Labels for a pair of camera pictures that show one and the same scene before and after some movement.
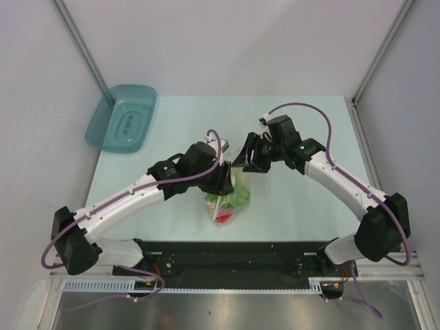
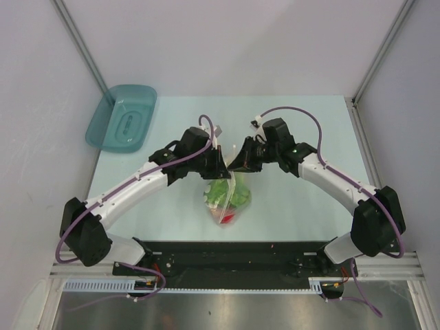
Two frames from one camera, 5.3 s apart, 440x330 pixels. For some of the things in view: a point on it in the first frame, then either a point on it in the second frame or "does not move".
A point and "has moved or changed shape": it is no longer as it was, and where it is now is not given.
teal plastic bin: (122, 118) does not move
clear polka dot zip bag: (226, 209) has moved or changed shape
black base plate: (236, 264) does not move
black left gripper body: (211, 182) → (208, 163)
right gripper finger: (242, 159) does not move
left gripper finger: (227, 183) → (223, 172)
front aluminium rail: (410, 269) does not move
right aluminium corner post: (405, 7) does not move
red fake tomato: (223, 218) has moved or changed shape
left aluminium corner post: (81, 42) does not move
